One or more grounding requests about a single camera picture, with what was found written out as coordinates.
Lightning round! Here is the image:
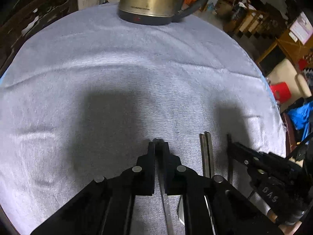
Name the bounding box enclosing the dark chopstick two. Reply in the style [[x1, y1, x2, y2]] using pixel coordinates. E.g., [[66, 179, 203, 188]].
[[200, 132, 211, 178]]

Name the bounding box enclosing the dark chopstick one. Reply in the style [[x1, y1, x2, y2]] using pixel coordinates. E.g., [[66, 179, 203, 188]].
[[153, 138, 174, 235]]

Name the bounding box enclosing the white ceramic spoon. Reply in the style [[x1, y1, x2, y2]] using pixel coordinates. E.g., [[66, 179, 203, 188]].
[[177, 195, 185, 225]]

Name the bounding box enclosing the dark chopstick six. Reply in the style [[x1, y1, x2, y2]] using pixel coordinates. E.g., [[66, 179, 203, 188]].
[[205, 132, 215, 178]]

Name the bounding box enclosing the blue jacket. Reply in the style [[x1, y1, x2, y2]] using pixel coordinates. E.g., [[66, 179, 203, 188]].
[[287, 101, 312, 141]]

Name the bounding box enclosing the red child's chair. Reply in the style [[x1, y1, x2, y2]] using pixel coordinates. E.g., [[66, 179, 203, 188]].
[[270, 82, 292, 104]]

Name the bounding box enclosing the grey table cloth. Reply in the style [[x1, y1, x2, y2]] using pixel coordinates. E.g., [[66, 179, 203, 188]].
[[1, 4, 285, 234]]

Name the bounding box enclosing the beige armchair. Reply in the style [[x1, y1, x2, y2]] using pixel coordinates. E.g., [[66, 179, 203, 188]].
[[267, 58, 312, 100]]

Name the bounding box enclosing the gold electric kettle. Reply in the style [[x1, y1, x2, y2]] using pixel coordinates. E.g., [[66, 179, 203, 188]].
[[118, 0, 208, 25]]

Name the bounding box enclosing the pink wall calendar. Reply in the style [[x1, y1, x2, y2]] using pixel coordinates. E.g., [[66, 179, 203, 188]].
[[290, 12, 313, 45]]

